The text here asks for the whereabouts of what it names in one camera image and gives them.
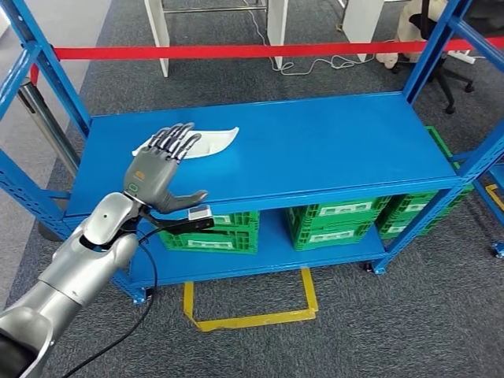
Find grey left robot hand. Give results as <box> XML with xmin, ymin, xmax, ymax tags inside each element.
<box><xmin>123</xmin><ymin>122</ymin><xmax>208</xmax><ymax>215</ymax></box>

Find white curved plastic part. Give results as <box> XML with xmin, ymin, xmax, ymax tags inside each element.
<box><xmin>132</xmin><ymin>126</ymin><xmax>239</xmax><ymax>160</ymax></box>

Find green plastic crate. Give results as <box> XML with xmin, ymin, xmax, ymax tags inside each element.
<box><xmin>376</xmin><ymin>125</ymin><xmax>475</xmax><ymax>241</ymax></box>
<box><xmin>286</xmin><ymin>195</ymin><xmax>392</xmax><ymax>252</ymax></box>
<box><xmin>158</xmin><ymin>210</ymin><xmax>261</xmax><ymax>256</ymax></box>

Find white desk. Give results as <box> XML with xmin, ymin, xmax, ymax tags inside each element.
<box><xmin>341</xmin><ymin>0</ymin><xmax>386</xmax><ymax>62</ymax></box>
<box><xmin>144</xmin><ymin>0</ymin><xmax>290</xmax><ymax>78</ymax></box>

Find red barrier belt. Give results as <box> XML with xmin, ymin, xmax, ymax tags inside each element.
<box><xmin>29</xmin><ymin>36</ymin><xmax>504</xmax><ymax>87</ymax></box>

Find person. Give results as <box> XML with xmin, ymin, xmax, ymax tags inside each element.
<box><xmin>376</xmin><ymin>0</ymin><xmax>447</xmax><ymax>70</ymax></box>

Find black office chair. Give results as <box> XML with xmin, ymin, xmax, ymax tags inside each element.
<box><xmin>393</xmin><ymin>0</ymin><xmax>475</xmax><ymax>115</ymax></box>

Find white power strip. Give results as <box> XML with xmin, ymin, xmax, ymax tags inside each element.
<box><xmin>449</xmin><ymin>49</ymin><xmax>477</xmax><ymax>65</ymax></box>

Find yellow floor tape square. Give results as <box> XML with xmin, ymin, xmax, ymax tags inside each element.
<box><xmin>485</xmin><ymin>183</ymin><xmax>504</xmax><ymax>213</ymax></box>

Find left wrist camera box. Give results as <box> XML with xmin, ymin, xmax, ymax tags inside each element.
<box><xmin>187</xmin><ymin>205</ymin><xmax>216</xmax><ymax>232</ymax></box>

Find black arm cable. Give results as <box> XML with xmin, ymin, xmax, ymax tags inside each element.
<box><xmin>60</xmin><ymin>229</ymin><xmax>158</xmax><ymax>378</ymax></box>

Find silver stanchion post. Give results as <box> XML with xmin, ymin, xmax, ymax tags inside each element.
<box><xmin>16</xmin><ymin>78</ymin><xmax>81</xmax><ymax>243</ymax></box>

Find white floor cable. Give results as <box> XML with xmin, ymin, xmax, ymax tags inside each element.
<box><xmin>244</xmin><ymin>0</ymin><xmax>395</xmax><ymax>76</ymax></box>

